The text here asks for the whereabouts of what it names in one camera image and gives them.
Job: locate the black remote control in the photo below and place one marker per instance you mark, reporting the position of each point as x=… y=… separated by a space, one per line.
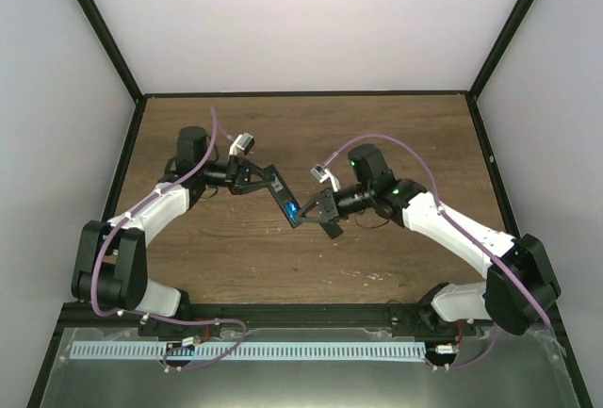
x=282 y=194

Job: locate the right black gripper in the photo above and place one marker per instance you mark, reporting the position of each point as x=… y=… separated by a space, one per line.
x=328 y=207

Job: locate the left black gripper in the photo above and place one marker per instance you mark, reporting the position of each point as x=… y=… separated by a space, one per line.
x=238 y=174

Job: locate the black aluminium frame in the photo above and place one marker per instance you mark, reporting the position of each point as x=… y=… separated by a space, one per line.
x=301 y=315

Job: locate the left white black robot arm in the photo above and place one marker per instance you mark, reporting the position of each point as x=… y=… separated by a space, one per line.
x=111 y=271

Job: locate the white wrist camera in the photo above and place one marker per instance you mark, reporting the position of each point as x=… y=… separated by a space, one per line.
x=242 y=145
x=323 y=174

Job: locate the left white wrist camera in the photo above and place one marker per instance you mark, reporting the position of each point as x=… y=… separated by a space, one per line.
x=242 y=145

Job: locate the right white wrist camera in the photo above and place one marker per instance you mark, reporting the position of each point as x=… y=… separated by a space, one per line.
x=323 y=174

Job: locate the blue battery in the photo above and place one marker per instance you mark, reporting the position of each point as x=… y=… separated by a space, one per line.
x=291 y=209

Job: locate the light blue slotted cable duct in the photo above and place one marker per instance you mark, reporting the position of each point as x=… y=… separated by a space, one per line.
x=251 y=351

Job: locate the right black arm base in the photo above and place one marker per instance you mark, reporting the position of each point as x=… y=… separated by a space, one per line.
x=420 y=318

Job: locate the grey metal front plate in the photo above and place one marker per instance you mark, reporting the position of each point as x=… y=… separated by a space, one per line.
x=491 y=370

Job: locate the black battery cover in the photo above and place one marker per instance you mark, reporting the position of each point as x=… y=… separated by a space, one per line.
x=331 y=229

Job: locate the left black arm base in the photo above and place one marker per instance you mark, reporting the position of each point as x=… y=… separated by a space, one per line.
x=195 y=312

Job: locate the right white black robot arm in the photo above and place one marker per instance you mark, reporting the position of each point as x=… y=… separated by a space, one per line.
x=518 y=284

